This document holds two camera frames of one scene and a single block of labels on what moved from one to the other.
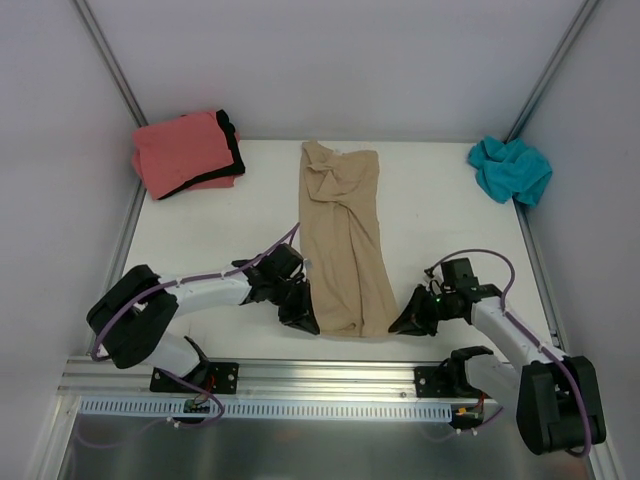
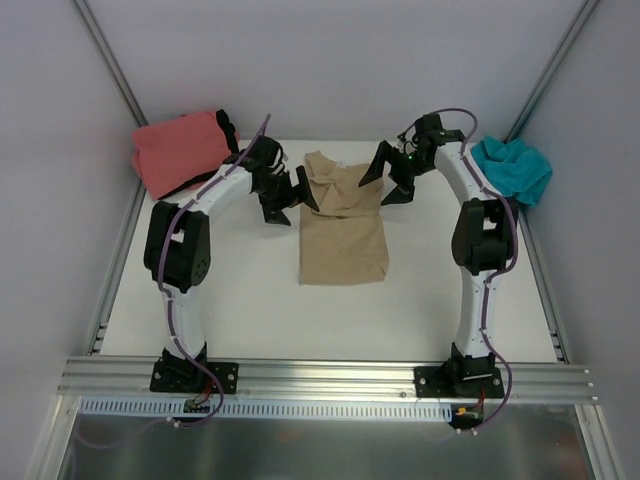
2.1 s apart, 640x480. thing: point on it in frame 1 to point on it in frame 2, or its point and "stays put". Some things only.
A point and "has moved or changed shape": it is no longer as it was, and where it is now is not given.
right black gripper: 426,310 to 396,170
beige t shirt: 344,243 has moved or changed shape
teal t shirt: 511,170 stays put
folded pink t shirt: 171,153 stays put
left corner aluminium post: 111,64 stays put
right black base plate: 445,382 stays put
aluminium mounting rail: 88,379 stays put
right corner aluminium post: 552,69 stays put
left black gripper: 291,298 to 286,195
